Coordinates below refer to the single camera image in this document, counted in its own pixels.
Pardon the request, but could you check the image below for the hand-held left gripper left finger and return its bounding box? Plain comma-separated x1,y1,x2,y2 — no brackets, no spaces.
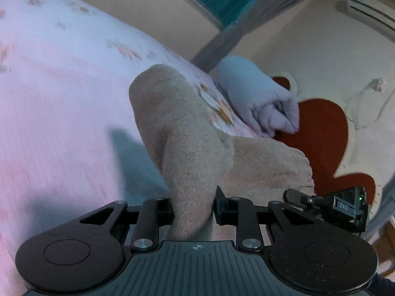
79,197,175,252

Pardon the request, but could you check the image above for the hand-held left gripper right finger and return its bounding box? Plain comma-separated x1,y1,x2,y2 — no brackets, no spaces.
214,185,324,252

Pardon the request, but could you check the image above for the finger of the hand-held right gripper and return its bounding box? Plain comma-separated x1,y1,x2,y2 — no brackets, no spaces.
283,189,317,213

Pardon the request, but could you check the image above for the beige towel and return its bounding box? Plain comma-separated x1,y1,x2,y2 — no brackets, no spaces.
129,64,315,241

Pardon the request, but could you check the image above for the person's right forearm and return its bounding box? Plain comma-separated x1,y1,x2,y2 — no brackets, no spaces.
367,216,395,275

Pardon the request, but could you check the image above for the red heart-shaped headboard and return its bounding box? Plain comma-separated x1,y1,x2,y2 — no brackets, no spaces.
272,77,377,207

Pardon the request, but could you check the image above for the rolled grey blanket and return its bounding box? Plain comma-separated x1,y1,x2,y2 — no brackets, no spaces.
213,55,300,138

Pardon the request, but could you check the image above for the pink floral bed sheet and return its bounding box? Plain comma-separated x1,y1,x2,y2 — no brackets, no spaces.
0,0,260,296

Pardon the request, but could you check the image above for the white air conditioner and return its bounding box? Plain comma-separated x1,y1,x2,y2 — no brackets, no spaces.
347,0,395,34

